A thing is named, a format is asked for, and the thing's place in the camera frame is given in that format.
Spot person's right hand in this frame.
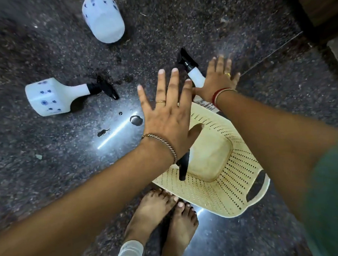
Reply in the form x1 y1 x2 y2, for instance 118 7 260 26
192 55 242 103

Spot person's left hand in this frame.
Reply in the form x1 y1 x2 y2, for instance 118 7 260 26
136 67 206 163

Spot person's left forearm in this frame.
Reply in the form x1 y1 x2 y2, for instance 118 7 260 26
0 137 180 256

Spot person's right forearm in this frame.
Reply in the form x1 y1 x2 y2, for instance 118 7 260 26
216 85 338 229

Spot white labelled spray bottle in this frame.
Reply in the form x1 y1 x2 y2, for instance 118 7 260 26
177 45 223 115

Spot red and gold bangles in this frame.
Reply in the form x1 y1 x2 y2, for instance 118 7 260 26
211 87 238 109

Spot cream perforated plastic basket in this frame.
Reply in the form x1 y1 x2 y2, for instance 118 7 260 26
147 98 273 223

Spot white blue-flowered spray bottle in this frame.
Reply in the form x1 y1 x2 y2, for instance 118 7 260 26
80 0 126 46
24 74 121 118

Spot person's left foot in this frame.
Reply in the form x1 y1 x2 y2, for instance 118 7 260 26
121 188 182 246

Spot person's foot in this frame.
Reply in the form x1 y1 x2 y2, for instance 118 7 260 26
158 201 201 256
121 188 182 246

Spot person's right foot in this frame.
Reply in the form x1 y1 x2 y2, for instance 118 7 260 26
158 201 201 256

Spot wooden furniture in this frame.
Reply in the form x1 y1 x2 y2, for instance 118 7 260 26
289 0 338 29

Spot white trouser leg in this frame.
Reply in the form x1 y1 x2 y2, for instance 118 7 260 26
112 239 145 256

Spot green sleeve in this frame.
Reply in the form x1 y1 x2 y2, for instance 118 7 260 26
299 136 338 256

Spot silver twisted bracelet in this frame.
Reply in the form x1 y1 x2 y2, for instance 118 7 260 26
141 132 178 166

